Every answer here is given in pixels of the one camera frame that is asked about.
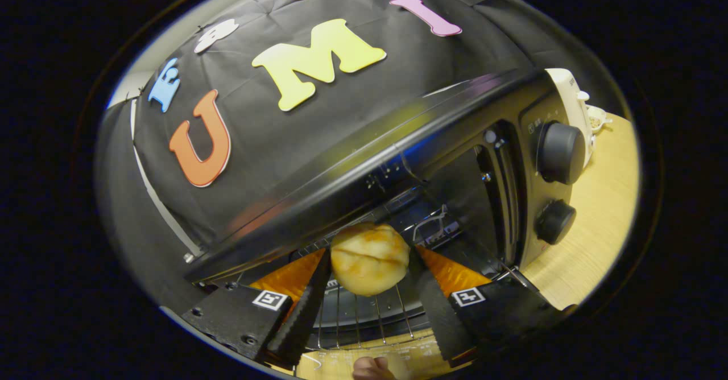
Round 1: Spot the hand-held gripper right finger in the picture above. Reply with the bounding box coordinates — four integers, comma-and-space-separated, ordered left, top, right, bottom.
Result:
407, 243, 575, 367

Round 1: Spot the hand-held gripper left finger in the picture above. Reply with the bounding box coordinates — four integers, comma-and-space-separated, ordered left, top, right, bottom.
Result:
181, 248, 332, 369

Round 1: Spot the golden bread bun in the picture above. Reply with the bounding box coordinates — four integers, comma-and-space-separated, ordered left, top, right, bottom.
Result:
330, 223, 410, 297

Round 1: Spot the black toaster oven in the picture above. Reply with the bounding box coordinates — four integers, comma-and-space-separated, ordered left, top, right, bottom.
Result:
185, 68, 586, 380

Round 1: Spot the white pop-up toaster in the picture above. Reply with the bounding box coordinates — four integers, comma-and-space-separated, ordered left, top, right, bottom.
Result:
545, 68, 595, 167

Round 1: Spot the small white dish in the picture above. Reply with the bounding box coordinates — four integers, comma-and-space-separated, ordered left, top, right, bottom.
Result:
586, 105, 614, 134

